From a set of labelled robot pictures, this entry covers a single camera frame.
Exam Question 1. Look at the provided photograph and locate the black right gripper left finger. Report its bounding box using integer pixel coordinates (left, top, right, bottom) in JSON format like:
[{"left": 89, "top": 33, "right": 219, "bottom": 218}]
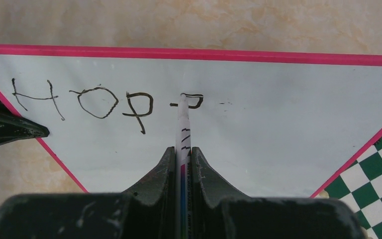
[{"left": 0, "top": 147, "right": 175, "bottom": 239}]

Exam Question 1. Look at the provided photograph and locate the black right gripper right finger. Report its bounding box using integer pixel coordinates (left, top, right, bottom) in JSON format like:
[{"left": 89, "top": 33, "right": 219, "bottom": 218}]
[{"left": 191, "top": 147, "right": 366, "bottom": 239}]

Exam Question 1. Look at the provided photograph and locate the black marker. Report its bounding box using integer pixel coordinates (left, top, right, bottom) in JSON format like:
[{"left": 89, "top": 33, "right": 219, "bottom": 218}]
[{"left": 176, "top": 93, "right": 192, "bottom": 239}]

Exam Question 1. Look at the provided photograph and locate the pink framed whiteboard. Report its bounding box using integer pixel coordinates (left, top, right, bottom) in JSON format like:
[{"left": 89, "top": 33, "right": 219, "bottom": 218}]
[{"left": 0, "top": 45, "right": 382, "bottom": 196}]

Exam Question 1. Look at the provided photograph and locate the green white chessboard mat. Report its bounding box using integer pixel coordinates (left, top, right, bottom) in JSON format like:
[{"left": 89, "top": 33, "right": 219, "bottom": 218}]
[{"left": 317, "top": 135, "right": 382, "bottom": 239}]

